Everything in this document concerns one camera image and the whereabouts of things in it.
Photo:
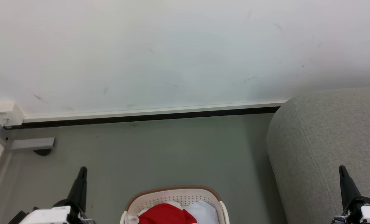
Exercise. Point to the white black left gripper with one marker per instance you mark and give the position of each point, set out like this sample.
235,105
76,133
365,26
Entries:
49,215

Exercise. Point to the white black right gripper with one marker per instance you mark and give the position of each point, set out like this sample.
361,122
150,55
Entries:
367,211

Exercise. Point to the grey fabric sofa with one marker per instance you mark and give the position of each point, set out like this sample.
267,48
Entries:
328,149

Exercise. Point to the red cloth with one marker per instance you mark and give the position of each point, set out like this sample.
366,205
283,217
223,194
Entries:
164,215

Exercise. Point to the white cloth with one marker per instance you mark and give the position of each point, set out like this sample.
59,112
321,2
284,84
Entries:
205,211

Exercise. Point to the black round caster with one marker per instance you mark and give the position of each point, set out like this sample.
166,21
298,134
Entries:
42,152

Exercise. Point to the grey metal base foot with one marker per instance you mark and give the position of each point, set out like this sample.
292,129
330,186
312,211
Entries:
32,143

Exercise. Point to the white laundry basket brown rim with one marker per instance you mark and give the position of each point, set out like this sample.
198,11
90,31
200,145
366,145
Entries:
175,196

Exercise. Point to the white black baseboard strip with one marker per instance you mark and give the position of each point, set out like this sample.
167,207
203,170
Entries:
147,113

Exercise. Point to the white wall socket box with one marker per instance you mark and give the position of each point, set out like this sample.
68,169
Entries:
5,113

